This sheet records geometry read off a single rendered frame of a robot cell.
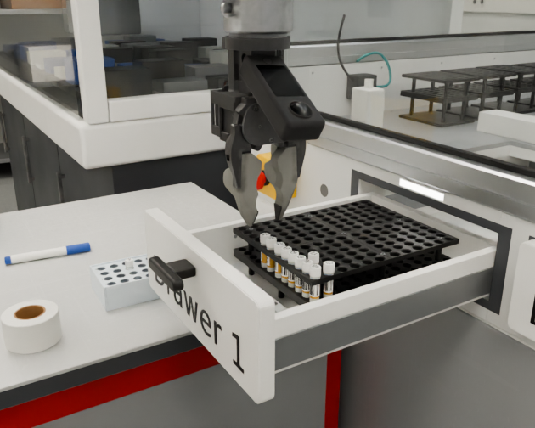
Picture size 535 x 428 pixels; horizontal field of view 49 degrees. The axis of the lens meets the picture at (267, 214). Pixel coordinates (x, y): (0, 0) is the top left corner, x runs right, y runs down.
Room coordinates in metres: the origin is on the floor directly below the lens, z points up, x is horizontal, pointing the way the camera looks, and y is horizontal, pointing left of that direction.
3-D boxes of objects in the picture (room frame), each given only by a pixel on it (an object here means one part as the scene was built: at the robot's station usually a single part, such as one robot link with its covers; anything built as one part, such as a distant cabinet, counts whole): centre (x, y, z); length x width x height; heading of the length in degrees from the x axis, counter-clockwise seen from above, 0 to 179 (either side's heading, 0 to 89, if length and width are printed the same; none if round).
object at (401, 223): (0.69, -0.10, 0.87); 0.22 x 0.18 x 0.06; 121
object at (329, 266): (0.58, -0.07, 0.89); 0.01 x 0.01 x 0.05
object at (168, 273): (0.57, 0.10, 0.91); 0.07 x 0.04 x 0.01; 31
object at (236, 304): (0.59, 0.08, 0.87); 0.29 x 0.02 x 0.11; 31
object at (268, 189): (1.03, -0.01, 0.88); 0.07 x 0.05 x 0.07; 31
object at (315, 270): (0.57, -0.05, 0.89); 0.01 x 0.01 x 0.05
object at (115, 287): (0.81, 0.20, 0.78); 0.12 x 0.08 x 0.04; 119
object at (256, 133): (0.68, 0.01, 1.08); 0.09 x 0.08 x 0.12; 31
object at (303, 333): (0.70, -0.10, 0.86); 0.40 x 0.26 x 0.06; 121
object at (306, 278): (0.64, -0.01, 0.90); 0.18 x 0.02 x 0.01; 31
